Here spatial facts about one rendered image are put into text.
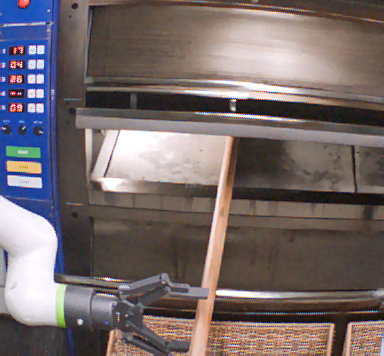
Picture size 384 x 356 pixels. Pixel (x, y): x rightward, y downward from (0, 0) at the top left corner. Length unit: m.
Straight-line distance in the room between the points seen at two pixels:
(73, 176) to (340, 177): 0.62
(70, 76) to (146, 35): 0.19
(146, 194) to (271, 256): 0.32
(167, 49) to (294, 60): 0.27
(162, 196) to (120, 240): 0.16
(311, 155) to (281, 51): 0.43
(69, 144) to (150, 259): 0.33
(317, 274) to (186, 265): 0.31
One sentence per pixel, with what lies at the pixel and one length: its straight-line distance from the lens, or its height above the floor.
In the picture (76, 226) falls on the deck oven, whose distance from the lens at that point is 2.65.
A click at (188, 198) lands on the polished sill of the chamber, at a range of 2.57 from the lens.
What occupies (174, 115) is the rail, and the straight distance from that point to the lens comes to 2.33.
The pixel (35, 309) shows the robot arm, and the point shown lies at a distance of 2.12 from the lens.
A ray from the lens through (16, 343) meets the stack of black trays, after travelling 2.62.
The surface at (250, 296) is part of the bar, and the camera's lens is 2.25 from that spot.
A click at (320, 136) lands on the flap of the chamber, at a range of 2.32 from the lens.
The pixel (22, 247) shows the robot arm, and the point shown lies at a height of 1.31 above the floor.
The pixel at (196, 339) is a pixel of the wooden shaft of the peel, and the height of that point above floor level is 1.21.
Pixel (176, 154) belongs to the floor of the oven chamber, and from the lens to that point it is 2.74.
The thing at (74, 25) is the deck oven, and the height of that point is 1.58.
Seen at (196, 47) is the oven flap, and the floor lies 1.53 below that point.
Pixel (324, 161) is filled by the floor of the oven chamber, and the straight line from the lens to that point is 2.74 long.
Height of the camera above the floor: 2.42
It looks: 27 degrees down
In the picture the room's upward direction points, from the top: 1 degrees clockwise
